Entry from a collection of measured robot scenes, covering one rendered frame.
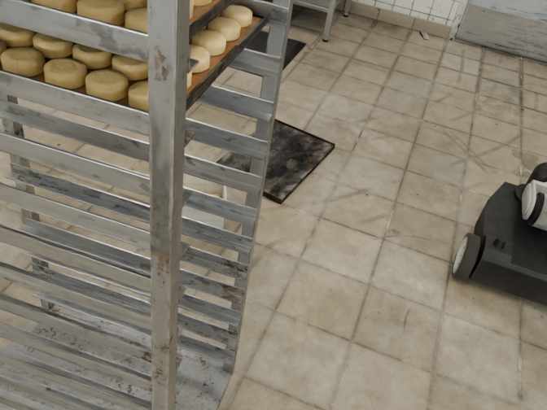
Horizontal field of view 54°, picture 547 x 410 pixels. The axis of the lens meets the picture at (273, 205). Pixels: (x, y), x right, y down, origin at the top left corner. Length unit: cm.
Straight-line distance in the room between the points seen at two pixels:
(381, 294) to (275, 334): 49
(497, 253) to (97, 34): 191
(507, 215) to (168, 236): 206
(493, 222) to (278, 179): 98
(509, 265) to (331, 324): 74
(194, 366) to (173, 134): 119
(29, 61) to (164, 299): 35
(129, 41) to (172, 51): 7
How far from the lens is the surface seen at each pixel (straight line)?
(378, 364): 199
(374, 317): 211
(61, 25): 62
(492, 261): 228
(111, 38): 60
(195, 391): 164
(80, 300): 91
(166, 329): 81
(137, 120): 62
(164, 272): 71
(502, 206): 262
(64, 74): 70
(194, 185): 237
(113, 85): 68
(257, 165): 112
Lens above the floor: 156
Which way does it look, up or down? 39 degrees down
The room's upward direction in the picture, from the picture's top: 10 degrees clockwise
